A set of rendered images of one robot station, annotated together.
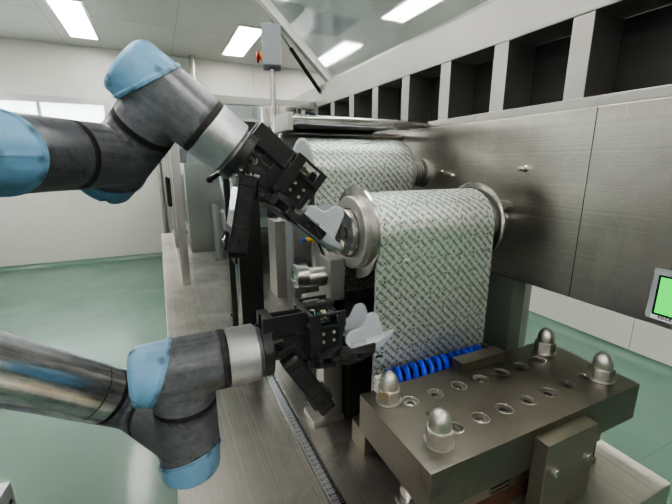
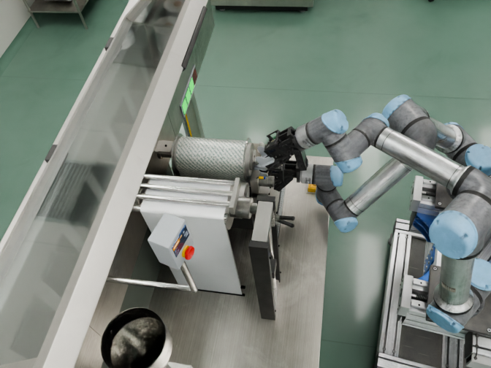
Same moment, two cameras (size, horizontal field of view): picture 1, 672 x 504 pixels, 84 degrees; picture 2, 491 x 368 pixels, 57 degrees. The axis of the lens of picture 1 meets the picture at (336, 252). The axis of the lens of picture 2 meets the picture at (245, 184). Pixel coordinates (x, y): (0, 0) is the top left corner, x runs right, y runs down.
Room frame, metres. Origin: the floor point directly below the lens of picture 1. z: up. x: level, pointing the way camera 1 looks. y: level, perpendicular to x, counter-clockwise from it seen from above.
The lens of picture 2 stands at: (1.34, 0.61, 2.46)
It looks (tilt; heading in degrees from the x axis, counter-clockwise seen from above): 54 degrees down; 222
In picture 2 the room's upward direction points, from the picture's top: 9 degrees counter-clockwise
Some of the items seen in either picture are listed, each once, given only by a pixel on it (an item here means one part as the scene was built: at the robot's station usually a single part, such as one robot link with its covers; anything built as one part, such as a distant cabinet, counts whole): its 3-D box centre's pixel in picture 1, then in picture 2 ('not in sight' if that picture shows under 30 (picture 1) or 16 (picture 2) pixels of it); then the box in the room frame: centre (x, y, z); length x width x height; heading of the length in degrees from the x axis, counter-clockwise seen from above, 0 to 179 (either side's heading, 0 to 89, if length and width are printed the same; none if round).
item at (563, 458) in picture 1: (563, 466); not in sight; (0.41, -0.30, 0.96); 0.10 x 0.03 x 0.11; 115
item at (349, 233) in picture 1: (348, 232); (250, 159); (0.58, -0.02, 1.25); 0.07 x 0.02 x 0.07; 25
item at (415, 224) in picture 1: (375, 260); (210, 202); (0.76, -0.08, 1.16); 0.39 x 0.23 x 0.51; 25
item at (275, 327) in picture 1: (301, 336); (284, 170); (0.48, 0.05, 1.12); 0.12 x 0.08 x 0.09; 115
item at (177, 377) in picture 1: (180, 369); (327, 175); (0.41, 0.19, 1.11); 0.11 x 0.08 x 0.09; 115
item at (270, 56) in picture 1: (268, 47); (175, 242); (1.10, 0.18, 1.66); 0.07 x 0.07 x 0.10; 10
